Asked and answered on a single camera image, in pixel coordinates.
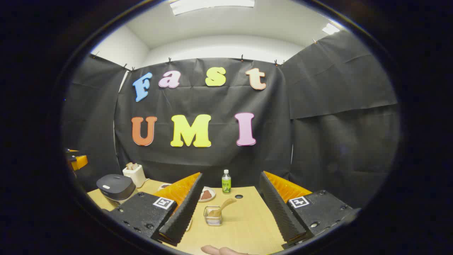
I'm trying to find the large ceiling light panel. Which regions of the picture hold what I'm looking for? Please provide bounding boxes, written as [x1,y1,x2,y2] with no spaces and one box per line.
[169,0,255,15]

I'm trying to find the white round plate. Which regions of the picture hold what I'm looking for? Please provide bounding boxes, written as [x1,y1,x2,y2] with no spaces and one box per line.
[198,187,216,202]

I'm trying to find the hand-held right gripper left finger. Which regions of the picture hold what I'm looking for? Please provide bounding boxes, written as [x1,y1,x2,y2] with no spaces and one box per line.
[103,172,205,247]

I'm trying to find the green drink bottle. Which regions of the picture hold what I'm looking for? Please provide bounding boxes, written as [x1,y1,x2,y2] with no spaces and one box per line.
[222,169,232,194]

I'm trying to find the white toaster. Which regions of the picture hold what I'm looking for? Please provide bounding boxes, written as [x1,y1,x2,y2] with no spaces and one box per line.
[122,164,146,188]

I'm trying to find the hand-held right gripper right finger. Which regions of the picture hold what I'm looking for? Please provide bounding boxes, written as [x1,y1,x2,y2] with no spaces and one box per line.
[258,171,361,248]

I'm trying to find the wire chopstick holder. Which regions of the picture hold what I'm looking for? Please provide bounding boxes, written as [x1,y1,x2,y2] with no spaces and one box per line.
[203,206,223,226]

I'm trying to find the grey rice cooker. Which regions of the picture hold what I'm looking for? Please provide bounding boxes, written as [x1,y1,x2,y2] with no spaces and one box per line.
[96,174,137,202]

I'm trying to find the wooden spoon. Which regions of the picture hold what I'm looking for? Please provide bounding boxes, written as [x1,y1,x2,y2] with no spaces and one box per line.
[206,198,237,217]

